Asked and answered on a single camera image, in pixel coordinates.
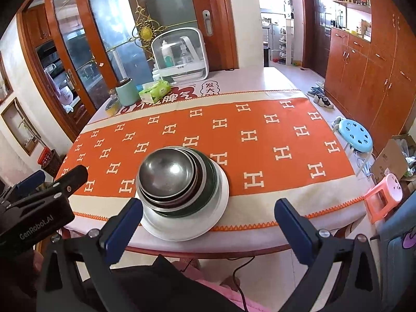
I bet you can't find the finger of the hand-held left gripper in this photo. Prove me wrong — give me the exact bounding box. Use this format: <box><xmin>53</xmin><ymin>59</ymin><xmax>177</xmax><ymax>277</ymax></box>
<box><xmin>0</xmin><ymin>170</ymin><xmax>46</xmax><ymax>202</ymax></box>
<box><xmin>10</xmin><ymin>165</ymin><xmax>89</xmax><ymax>209</ymax></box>

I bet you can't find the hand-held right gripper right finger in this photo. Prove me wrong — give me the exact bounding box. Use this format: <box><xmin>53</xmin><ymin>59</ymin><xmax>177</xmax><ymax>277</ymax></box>
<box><xmin>275</xmin><ymin>198</ymin><xmax>381</xmax><ymax>312</ymax></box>

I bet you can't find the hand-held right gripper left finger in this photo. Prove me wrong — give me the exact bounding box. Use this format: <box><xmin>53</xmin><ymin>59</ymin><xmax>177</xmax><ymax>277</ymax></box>
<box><xmin>36</xmin><ymin>198</ymin><xmax>144</xmax><ymax>312</ymax></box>

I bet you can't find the large white plate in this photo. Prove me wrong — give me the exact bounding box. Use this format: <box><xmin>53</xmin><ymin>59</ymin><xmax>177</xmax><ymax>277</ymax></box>
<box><xmin>140</xmin><ymin>156</ymin><xmax>230</xmax><ymax>242</ymax></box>

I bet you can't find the small steel bowl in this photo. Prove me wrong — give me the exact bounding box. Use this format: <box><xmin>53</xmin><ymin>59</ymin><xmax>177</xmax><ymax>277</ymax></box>
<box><xmin>139</xmin><ymin>148</ymin><xmax>196</xmax><ymax>199</ymax></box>

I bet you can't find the steel bowl pink outside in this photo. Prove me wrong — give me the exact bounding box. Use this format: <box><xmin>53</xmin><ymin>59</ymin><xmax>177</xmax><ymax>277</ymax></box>
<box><xmin>140</xmin><ymin>147</ymin><xmax>203</xmax><ymax>206</ymax></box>

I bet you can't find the green plate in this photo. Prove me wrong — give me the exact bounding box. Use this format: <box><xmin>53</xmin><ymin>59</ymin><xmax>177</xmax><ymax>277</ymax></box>
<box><xmin>156</xmin><ymin>156</ymin><xmax>219</xmax><ymax>218</ymax></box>

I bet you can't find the large steel bowl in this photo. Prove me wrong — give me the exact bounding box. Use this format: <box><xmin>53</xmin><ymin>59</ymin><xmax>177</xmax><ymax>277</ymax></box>
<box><xmin>141</xmin><ymin>146</ymin><xmax>212</xmax><ymax>214</ymax></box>

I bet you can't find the person's black clothing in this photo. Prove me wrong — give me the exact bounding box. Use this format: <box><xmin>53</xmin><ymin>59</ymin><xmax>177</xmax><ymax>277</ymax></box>
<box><xmin>107</xmin><ymin>255</ymin><xmax>248</xmax><ymax>312</ymax></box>

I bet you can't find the yellow jar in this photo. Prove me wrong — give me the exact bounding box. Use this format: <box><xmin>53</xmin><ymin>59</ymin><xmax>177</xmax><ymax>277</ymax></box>
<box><xmin>105</xmin><ymin>96</ymin><xmax>120</xmax><ymax>117</ymax></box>

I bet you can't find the person's pink clothing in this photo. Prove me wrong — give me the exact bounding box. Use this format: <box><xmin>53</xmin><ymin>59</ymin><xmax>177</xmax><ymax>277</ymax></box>
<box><xmin>192</xmin><ymin>276</ymin><xmax>270</xmax><ymax>312</ymax></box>

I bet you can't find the pink plastic stool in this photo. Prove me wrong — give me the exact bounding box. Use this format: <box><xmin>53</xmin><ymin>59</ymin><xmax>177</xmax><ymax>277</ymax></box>
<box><xmin>362</xmin><ymin>173</ymin><xmax>404</xmax><ymax>224</ymax></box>

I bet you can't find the mint green canister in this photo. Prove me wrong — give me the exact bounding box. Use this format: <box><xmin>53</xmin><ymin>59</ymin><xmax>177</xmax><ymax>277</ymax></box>
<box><xmin>116</xmin><ymin>78</ymin><xmax>140</xmax><ymax>106</ymax></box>

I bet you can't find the orange patterned blanket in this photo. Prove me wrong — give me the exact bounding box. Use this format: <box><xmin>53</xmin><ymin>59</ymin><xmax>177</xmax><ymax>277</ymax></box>
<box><xmin>54</xmin><ymin>88</ymin><xmax>374</xmax><ymax>233</ymax></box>

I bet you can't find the wooden glass display cabinet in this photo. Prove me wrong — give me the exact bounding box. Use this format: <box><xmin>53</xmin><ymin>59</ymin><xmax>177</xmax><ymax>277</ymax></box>
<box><xmin>18</xmin><ymin>3</ymin><xmax>108</xmax><ymax>140</ymax></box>

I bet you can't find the light blue plastic stool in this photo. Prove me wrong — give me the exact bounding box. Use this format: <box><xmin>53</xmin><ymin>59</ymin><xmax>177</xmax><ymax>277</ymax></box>
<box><xmin>338</xmin><ymin>119</ymin><xmax>374</xmax><ymax>173</ymax></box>

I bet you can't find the cardboard box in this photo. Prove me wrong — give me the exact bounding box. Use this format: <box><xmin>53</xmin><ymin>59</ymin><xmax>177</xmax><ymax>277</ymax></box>
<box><xmin>370</xmin><ymin>133</ymin><xmax>416</xmax><ymax>186</ymax></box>

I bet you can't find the green tissue pack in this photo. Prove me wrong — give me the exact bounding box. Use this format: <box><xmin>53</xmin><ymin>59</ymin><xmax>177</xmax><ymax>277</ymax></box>
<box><xmin>139</xmin><ymin>81</ymin><xmax>171</xmax><ymax>103</ymax></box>

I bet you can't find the pair of sneakers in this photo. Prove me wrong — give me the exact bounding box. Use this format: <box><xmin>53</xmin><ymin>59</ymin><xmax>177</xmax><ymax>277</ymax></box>
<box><xmin>314</xmin><ymin>94</ymin><xmax>335</xmax><ymax>109</ymax></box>

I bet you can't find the white transparent storage box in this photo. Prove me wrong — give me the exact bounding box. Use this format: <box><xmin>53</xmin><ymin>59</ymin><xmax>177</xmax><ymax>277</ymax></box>
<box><xmin>151</xmin><ymin>28</ymin><xmax>209</xmax><ymax>81</ymax></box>

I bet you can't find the bottle with green liquid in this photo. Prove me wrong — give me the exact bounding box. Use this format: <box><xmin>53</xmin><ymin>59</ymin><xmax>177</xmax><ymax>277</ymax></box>
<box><xmin>161</xmin><ymin>41</ymin><xmax>174</xmax><ymax>67</ymax></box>

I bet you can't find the clear baby bottle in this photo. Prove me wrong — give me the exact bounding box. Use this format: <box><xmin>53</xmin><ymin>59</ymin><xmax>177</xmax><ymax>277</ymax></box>
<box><xmin>178</xmin><ymin>44</ymin><xmax>192</xmax><ymax>66</ymax></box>

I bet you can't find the white shoe rack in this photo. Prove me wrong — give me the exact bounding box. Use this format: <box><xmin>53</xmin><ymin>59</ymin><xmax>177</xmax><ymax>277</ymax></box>
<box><xmin>279</xmin><ymin>18</ymin><xmax>295</xmax><ymax>66</ymax></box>

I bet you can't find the dark wooden entrance door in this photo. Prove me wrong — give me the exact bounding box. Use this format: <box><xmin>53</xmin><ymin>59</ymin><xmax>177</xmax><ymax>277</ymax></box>
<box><xmin>301</xmin><ymin>0</ymin><xmax>333</xmax><ymax>79</ymax></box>

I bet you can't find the white door lock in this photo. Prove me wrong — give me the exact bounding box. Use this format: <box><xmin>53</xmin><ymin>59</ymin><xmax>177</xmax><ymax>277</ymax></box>
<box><xmin>202</xmin><ymin>10</ymin><xmax>213</xmax><ymax>36</ymax></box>

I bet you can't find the wooden glass sliding door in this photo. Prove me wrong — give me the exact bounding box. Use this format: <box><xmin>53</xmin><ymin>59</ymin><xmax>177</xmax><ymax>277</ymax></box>
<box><xmin>45</xmin><ymin>0</ymin><xmax>239</xmax><ymax>111</ymax></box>

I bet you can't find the wooden picture frame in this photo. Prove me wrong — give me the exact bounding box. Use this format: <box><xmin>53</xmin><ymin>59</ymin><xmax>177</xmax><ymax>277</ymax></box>
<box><xmin>1</xmin><ymin>97</ymin><xmax>41</xmax><ymax>157</ymax></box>
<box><xmin>0</xmin><ymin>52</ymin><xmax>14</xmax><ymax>106</ymax></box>

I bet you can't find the thin black cable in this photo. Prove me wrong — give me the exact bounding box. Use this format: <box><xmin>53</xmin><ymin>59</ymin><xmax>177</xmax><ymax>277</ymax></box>
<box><xmin>175</xmin><ymin>255</ymin><xmax>257</xmax><ymax>303</ymax></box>

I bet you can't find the white cable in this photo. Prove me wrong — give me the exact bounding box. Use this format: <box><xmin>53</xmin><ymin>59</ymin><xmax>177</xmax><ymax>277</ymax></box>
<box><xmin>353</xmin><ymin>151</ymin><xmax>378</xmax><ymax>178</ymax></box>

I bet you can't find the gold wire decoration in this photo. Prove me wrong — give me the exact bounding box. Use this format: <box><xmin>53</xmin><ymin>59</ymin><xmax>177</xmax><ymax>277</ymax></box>
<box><xmin>94</xmin><ymin>5</ymin><xmax>163</xmax><ymax>69</ymax></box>

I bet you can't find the orange wooden wall cabinet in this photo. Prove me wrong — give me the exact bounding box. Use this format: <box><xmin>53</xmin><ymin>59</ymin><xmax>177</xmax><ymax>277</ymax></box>
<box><xmin>325</xmin><ymin>0</ymin><xmax>416</xmax><ymax>157</ymax></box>

